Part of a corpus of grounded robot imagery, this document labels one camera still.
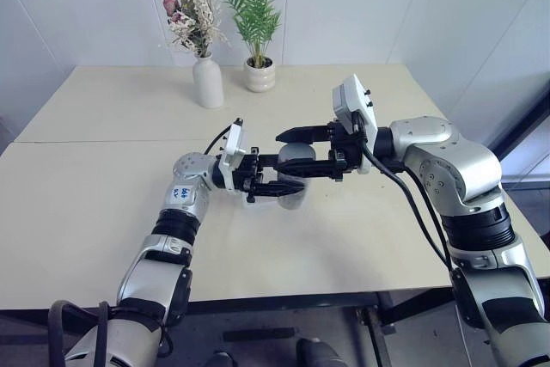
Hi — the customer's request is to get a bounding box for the white handwritten label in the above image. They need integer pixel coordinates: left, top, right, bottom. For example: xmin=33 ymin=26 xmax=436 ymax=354
xmin=166 ymin=184 xmax=195 ymax=205

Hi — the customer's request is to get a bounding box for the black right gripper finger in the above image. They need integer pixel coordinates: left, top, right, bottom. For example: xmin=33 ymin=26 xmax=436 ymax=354
xmin=277 ymin=157 xmax=339 ymax=179
xmin=274 ymin=125 xmax=333 ymax=145

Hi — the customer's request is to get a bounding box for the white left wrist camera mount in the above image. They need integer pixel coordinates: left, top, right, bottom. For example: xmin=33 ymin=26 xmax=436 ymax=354
xmin=217 ymin=119 xmax=249 ymax=191

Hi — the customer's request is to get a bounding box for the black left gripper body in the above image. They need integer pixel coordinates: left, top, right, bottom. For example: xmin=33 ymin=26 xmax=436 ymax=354
xmin=231 ymin=147 xmax=265 ymax=205

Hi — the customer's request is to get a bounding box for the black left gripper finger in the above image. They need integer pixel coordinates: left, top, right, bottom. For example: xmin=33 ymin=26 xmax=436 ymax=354
xmin=259 ymin=153 xmax=284 ymax=171
xmin=250 ymin=180 xmax=308 ymax=198

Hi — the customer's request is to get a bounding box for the black flat floor bar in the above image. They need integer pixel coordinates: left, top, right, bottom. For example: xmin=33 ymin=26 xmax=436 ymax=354
xmin=223 ymin=327 xmax=296 ymax=343

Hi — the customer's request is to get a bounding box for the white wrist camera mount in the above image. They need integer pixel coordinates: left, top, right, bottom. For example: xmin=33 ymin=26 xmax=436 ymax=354
xmin=217 ymin=119 xmax=249 ymax=191
xmin=331 ymin=74 xmax=379 ymax=175

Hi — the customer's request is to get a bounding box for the green palm plant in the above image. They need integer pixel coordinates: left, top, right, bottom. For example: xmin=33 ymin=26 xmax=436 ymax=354
xmin=209 ymin=0 xmax=284 ymax=68

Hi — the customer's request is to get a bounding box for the dark glass door frame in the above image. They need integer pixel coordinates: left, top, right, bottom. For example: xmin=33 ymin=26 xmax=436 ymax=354
xmin=489 ymin=83 xmax=550 ymax=190

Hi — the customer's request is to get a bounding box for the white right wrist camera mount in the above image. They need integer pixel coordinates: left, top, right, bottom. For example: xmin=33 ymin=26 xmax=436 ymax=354
xmin=331 ymin=74 xmax=379 ymax=175

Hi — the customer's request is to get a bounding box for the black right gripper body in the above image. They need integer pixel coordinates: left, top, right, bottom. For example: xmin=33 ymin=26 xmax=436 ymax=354
xmin=326 ymin=119 xmax=366 ymax=182

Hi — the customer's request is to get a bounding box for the cream ribbed plant pot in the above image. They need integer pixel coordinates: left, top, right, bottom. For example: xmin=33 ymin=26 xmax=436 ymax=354
xmin=243 ymin=56 xmax=277 ymax=94

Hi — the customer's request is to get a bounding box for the dark rounded shape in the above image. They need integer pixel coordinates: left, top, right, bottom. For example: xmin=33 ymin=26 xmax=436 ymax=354
xmin=296 ymin=337 xmax=345 ymax=367
xmin=208 ymin=352 xmax=235 ymax=367

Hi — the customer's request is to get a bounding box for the white ceramic vase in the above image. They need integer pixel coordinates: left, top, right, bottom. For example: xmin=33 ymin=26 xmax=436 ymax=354
xmin=192 ymin=53 xmax=225 ymax=109

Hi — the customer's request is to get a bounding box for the dried flower bouquet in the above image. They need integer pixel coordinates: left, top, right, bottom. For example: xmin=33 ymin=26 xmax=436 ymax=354
xmin=157 ymin=0 xmax=233 ymax=58

